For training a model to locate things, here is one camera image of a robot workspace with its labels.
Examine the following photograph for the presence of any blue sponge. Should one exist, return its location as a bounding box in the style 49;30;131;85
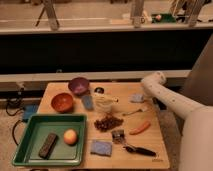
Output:
90;140;112;156

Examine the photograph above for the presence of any black cable on floor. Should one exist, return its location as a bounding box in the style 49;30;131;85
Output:
5;87;25;146

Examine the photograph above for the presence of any blue box on floor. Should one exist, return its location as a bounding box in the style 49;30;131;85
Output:
22;105;38;123

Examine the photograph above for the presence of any dark rectangular block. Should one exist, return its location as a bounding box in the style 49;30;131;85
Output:
38;133;58;159

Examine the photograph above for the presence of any small grey towel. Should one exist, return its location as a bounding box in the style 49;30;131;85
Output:
130;93;144;103

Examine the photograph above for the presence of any small black round object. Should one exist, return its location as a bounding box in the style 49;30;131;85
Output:
94;87;104;94

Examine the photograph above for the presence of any orange round fruit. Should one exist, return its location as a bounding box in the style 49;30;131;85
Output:
64;129;78;145

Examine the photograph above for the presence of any orange-brown bowl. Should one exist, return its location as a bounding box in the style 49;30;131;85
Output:
51;93;74;113

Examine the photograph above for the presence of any purple bowl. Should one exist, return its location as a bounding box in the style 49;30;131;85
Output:
68;77;90;95

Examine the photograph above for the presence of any blue-grey oval object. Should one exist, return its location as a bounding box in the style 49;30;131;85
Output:
81;95;93;110

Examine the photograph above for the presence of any orange carrot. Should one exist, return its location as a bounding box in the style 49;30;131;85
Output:
129;121;151;135

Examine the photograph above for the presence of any pile of brown nuts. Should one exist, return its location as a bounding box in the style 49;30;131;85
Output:
94;116;123;132

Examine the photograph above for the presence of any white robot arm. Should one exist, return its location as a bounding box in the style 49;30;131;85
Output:
141;71;213;171

